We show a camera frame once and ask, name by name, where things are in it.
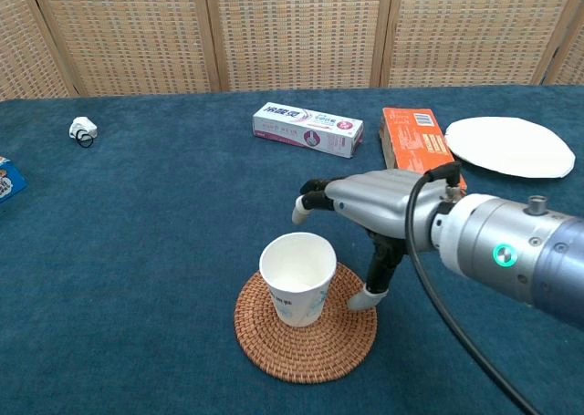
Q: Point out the woven bamboo folding screen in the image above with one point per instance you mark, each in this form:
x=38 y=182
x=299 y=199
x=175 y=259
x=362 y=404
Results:
x=292 y=32

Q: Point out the small white paper cup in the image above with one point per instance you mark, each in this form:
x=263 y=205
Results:
x=299 y=280

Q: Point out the blue cookie box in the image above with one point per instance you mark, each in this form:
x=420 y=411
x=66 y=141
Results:
x=9 y=184

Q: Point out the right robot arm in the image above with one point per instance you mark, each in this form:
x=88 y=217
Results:
x=511 y=246

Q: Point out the white toothpaste box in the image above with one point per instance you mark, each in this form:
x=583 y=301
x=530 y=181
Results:
x=308 y=130

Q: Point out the round woven rattan coaster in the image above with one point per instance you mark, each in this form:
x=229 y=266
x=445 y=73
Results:
x=305 y=337

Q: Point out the small white crumpled object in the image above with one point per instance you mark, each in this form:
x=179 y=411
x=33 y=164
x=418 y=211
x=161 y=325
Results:
x=82 y=127

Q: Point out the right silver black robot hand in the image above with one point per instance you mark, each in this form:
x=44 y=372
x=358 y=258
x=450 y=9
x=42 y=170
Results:
x=383 y=205

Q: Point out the blue table cloth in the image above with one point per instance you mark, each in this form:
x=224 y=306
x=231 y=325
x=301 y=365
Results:
x=137 y=251

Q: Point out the orange snack box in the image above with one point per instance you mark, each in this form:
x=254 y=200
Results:
x=417 y=141

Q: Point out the white round paper plate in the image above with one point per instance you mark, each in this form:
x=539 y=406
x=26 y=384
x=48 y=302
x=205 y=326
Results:
x=508 y=147

